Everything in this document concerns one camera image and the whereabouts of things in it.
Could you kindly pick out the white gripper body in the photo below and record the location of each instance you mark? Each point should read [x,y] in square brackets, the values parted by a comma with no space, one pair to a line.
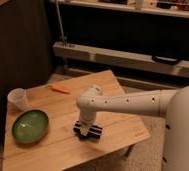
[86,120]

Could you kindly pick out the black striped eraser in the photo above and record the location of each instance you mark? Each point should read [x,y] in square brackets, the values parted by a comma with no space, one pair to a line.
[94,130]

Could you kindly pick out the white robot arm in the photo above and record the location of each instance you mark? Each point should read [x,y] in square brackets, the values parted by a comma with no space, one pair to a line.
[173,104]

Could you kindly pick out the wooden table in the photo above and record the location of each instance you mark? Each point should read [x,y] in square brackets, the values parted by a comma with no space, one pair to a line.
[61,149]

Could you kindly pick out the green bowl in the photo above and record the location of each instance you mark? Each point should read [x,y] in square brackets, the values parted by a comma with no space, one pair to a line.
[30,127]

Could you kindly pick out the clear plastic cup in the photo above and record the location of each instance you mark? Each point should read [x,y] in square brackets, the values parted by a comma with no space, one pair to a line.
[18,98]

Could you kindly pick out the white shelf beam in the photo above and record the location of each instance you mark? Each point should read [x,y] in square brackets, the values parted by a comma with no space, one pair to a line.
[120,59]

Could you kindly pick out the metal vertical pole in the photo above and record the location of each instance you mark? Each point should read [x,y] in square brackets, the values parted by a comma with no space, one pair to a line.
[63,37]

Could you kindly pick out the upper white shelf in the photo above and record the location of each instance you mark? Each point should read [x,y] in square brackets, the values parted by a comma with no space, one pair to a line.
[138,8]

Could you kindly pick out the black handle on shelf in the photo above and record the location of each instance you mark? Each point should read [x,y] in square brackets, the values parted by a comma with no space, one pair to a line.
[165,61]

